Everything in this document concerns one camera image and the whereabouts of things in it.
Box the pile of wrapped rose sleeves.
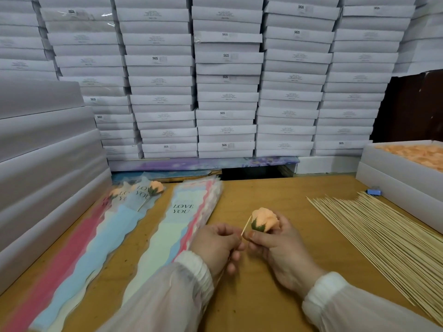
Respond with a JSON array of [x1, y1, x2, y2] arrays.
[[0, 173, 167, 332]]

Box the open white box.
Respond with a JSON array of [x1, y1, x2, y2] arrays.
[[360, 139, 443, 204]]

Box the stack of empty pastel sleeves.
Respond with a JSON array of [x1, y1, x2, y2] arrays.
[[122, 179, 224, 305]]

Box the person's left hand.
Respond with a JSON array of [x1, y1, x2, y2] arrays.
[[190, 223, 246, 278]]

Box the person's right forearm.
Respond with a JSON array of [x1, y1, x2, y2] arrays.
[[302, 272, 443, 332]]

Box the orange soap rose head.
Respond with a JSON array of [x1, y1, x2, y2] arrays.
[[251, 207, 281, 234]]

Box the closed white box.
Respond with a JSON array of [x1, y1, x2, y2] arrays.
[[355, 161, 443, 236]]

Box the heap of orange rose heads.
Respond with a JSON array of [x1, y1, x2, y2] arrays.
[[375, 143, 443, 174]]

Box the pile of bamboo skewers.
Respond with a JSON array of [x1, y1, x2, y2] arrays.
[[306, 191, 443, 325]]

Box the single bamboo skewer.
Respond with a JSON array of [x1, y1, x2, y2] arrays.
[[240, 214, 254, 237]]

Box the dark brown board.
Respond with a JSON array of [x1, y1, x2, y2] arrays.
[[370, 70, 443, 145]]

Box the person's right hand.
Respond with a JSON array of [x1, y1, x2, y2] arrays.
[[247, 211, 326, 298]]

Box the stack of large white boxes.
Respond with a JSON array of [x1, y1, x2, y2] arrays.
[[0, 79, 113, 295]]

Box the wall of white flat boxes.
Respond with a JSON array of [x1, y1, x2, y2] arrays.
[[0, 0, 443, 161]]

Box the person's left forearm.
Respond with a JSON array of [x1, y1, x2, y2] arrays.
[[96, 250, 215, 332]]

